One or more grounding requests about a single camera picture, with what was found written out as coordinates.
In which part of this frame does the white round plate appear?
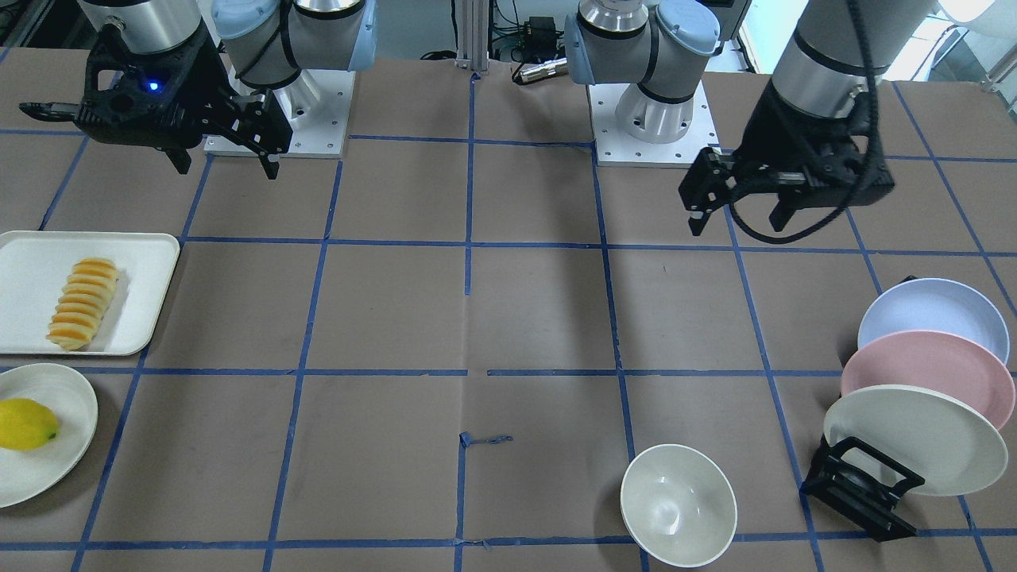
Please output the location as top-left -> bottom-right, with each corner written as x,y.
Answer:
1,363 -> 99,508

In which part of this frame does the ridged yellow bread loaf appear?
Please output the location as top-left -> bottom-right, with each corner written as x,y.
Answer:
46,258 -> 120,351

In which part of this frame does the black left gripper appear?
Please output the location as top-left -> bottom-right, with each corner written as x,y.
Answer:
677,81 -> 872,237

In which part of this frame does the cream plate in rack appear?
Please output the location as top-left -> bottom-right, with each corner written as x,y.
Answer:
823,385 -> 1009,497

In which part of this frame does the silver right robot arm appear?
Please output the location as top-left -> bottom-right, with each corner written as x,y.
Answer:
19,1 -> 377,179

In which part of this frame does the silver cylindrical connector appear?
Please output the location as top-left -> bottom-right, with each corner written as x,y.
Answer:
511,57 -> 569,85

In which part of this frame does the white bowl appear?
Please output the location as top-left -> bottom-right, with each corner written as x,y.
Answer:
620,444 -> 740,568

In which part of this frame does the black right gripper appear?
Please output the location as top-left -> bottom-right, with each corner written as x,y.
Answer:
19,32 -> 293,180

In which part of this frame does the light blue plate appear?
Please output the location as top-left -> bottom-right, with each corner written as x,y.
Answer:
857,276 -> 1011,363

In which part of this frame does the white rectangular tray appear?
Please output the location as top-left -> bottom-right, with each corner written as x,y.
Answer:
1,231 -> 180,356

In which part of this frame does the pink plate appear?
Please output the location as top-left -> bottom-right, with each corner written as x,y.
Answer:
840,330 -> 1015,430

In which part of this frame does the yellow lemon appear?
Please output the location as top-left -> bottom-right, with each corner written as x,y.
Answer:
1,398 -> 60,451

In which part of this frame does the aluminium frame post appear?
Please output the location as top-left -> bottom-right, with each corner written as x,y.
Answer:
453,0 -> 491,76

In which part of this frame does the black power adapter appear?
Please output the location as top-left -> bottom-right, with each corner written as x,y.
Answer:
523,16 -> 557,48

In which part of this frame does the black plate rack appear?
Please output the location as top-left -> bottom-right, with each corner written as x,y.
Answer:
799,437 -> 926,544

